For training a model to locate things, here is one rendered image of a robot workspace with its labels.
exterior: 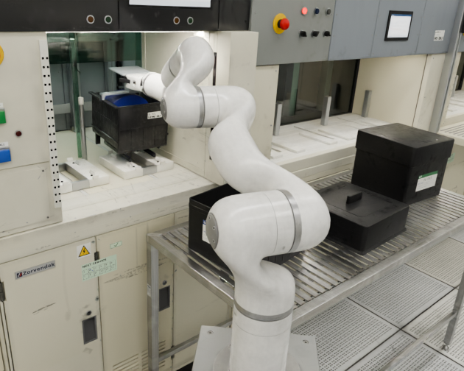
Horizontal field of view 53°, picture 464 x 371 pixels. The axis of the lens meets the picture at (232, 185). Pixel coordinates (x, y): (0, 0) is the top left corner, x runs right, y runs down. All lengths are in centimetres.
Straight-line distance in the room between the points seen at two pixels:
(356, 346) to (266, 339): 149
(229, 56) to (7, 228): 84
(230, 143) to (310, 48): 100
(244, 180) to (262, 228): 16
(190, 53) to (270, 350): 70
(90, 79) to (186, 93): 131
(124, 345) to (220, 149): 103
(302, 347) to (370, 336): 135
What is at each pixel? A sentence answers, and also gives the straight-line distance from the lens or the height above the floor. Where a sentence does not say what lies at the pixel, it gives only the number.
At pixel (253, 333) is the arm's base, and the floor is 91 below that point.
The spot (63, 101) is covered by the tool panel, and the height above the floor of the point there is 100.
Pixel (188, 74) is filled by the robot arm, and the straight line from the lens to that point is 112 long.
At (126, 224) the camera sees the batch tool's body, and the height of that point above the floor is 81.
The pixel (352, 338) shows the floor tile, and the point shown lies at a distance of 245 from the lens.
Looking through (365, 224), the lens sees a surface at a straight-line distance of 155.
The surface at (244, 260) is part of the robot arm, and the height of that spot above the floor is 109.
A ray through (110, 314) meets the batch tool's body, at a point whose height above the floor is 48.
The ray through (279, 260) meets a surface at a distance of 142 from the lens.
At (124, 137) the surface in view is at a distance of 173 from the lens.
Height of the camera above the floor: 151
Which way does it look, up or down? 22 degrees down
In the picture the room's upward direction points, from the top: 4 degrees clockwise
